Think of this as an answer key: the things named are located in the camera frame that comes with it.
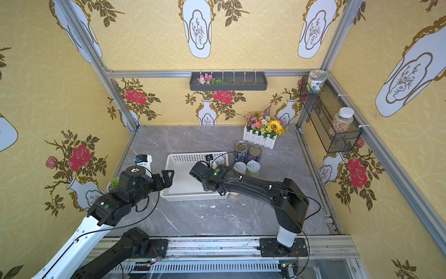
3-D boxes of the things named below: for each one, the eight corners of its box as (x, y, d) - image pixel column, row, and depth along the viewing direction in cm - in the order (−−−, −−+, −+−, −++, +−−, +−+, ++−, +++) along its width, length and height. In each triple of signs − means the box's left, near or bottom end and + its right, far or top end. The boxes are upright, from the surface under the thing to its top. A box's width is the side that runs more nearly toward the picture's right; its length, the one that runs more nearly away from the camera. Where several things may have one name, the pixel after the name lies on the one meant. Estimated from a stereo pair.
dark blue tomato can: (248, 164, 102) (249, 155, 95) (247, 154, 106) (248, 145, 99) (260, 164, 102) (262, 155, 95) (258, 154, 106) (260, 145, 99)
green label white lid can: (246, 177, 97) (247, 171, 93) (245, 165, 102) (246, 159, 98) (259, 176, 97) (261, 171, 93) (258, 165, 102) (259, 159, 98)
